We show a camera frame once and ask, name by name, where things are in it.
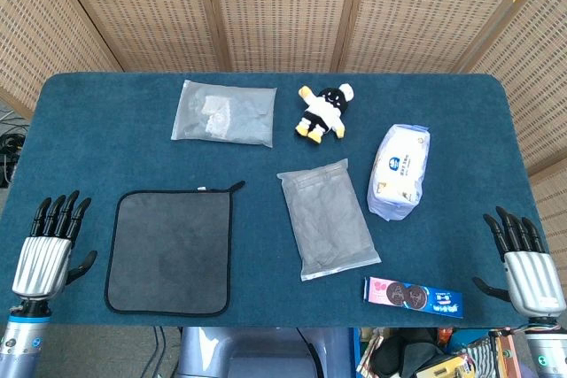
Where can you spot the blue pink cookie box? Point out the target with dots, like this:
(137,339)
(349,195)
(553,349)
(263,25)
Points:
(412,296)

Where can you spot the yellow black packet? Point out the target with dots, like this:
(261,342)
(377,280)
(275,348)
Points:
(447,371)

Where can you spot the white tissue pack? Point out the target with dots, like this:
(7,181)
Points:
(398,174)

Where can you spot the teal felt table cover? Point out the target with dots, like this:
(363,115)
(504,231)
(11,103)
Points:
(111,130)

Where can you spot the black white plush toy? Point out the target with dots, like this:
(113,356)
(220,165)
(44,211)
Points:
(325,112)

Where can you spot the striped black white fabric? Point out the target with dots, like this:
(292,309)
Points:
(480,353)

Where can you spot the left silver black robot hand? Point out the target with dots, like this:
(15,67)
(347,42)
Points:
(42,263)

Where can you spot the woven wooden folding screen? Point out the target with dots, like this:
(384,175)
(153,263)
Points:
(283,6)

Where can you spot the frosted bag with grey cloth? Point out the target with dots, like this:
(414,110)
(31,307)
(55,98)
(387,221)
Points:
(328,223)

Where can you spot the black fabric bundle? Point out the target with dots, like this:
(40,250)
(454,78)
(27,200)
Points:
(407,353)

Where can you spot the grey cloth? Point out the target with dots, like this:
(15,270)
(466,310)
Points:
(168,254)

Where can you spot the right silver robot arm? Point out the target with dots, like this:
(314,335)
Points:
(547,351)

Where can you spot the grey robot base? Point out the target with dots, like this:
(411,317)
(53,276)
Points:
(248,351)

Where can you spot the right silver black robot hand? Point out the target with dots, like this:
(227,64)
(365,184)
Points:
(529,278)

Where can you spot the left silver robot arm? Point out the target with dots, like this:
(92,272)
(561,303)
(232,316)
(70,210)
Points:
(22,342)

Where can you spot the frosted bag with white items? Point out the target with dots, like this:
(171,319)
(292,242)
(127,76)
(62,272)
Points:
(239,117)

